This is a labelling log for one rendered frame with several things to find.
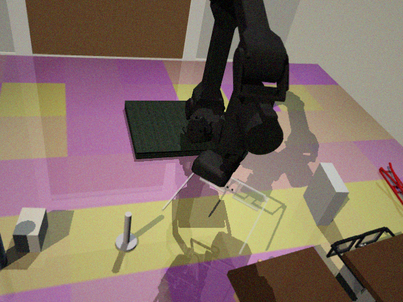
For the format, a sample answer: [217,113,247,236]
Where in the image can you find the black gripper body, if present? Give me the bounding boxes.
[191,111,246,187]

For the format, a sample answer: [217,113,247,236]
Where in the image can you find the white rectangular block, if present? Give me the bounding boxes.
[13,208,48,253]

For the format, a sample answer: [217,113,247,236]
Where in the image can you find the grey cylinder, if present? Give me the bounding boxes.
[0,234,8,270]

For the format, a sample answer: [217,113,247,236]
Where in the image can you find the black-framed glasses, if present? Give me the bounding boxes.
[326,226,395,289]

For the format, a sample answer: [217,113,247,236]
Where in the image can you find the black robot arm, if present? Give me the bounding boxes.
[182,0,289,155]

